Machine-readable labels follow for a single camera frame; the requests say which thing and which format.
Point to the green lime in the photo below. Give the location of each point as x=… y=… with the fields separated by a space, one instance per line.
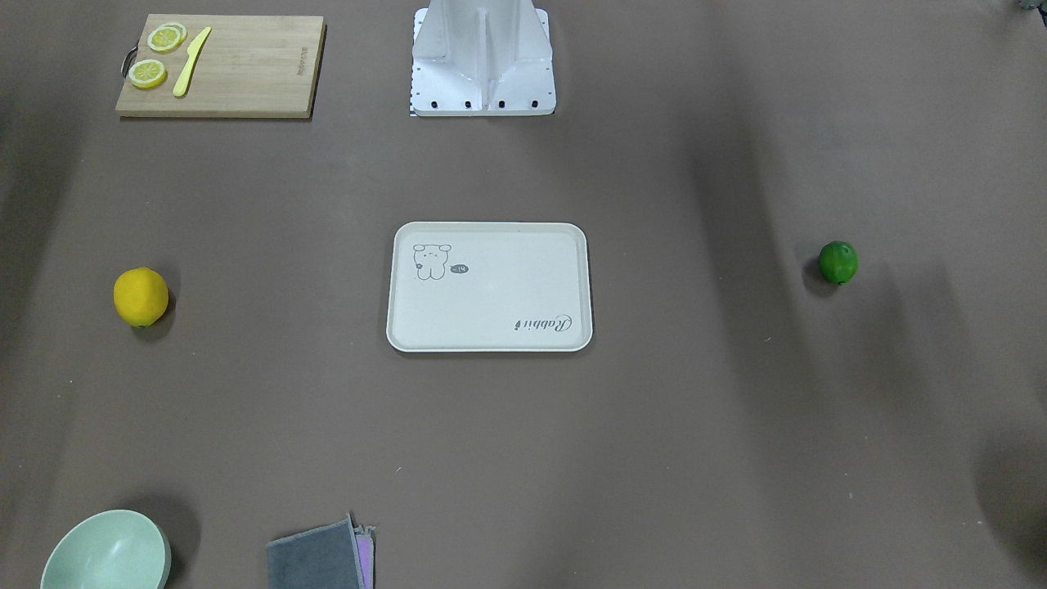
x=838 y=262

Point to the yellow lemon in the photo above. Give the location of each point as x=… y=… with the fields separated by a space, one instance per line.
x=141 y=297

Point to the white rabbit print tray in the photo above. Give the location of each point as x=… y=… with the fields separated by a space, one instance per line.
x=489 y=287

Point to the grey folded cloth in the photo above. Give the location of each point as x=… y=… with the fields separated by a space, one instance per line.
x=338 y=555

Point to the bamboo cutting board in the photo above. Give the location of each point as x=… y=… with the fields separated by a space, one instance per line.
x=251 y=67

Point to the yellow plastic knife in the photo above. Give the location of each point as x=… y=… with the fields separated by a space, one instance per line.
x=192 y=55

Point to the lemon slice lower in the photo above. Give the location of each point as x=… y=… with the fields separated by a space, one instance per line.
x=147 y=74

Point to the lemon slice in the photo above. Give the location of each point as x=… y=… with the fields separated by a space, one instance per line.
x=166 y=37
x=147 y=74

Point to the lemon slice upper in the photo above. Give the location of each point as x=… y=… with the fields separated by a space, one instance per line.
x=166 y=37

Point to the mint green bowl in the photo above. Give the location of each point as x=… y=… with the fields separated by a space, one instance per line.
x=112 y=549

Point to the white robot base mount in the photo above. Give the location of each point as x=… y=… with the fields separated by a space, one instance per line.
x=481 y=58

